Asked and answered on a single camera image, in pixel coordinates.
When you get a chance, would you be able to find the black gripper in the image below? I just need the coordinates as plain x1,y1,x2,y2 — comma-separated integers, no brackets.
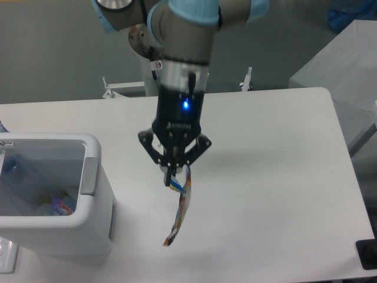
138,85,212,186

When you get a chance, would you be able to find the blue snack wrapper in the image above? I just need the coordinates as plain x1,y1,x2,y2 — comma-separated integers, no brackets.
163,165,191,246

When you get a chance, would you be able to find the crushed clear plastic bottle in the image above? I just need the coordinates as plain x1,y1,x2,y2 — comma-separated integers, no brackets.
1,154,77,216

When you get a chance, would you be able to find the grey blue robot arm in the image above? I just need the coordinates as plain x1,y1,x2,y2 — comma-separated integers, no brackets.
92,1,269,185

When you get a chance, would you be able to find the white trash can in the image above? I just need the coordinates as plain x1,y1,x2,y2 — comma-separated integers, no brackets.
1,133,116,255

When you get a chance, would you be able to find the blue patterned object at edge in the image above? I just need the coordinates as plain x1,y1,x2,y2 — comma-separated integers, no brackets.
0,121,9,133

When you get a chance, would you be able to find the white covered side table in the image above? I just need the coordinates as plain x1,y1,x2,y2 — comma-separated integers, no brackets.
289,20,376,156

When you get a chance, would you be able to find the blue bag in background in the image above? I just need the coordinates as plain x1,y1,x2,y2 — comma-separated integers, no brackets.
327,0,376,34

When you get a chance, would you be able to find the black clamp at table edge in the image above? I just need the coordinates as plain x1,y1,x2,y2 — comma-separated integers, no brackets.
356,239,376,270

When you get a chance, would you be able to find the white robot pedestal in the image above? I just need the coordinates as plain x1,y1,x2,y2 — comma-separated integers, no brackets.
128,24,166,97

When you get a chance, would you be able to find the white pedestal base frame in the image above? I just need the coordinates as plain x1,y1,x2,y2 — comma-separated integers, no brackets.
102,67,253,99

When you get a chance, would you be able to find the black cable on pedestal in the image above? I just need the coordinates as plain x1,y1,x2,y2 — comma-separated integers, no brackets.
148,45,164,97

